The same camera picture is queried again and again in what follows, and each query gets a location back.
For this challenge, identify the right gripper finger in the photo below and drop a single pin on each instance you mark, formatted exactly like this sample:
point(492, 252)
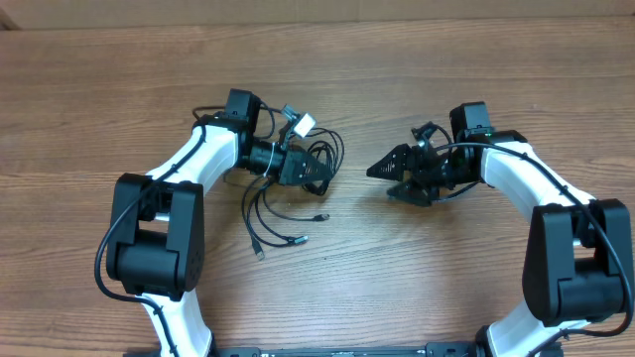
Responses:
point(392, 166)
point(412, 192)

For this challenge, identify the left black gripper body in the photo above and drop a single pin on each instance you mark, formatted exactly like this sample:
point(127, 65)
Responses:
point(290, 165)

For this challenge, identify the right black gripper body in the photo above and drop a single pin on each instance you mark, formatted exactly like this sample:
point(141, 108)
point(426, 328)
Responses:
point(419, 169)

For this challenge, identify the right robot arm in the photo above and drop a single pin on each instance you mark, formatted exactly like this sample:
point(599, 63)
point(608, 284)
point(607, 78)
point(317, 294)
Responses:
point(578, 275)

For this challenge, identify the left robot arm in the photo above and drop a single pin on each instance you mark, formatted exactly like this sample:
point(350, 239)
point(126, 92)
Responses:
point(153, 250)

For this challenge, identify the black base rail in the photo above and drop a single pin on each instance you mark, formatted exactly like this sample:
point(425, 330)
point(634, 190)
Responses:
point(342, 352)

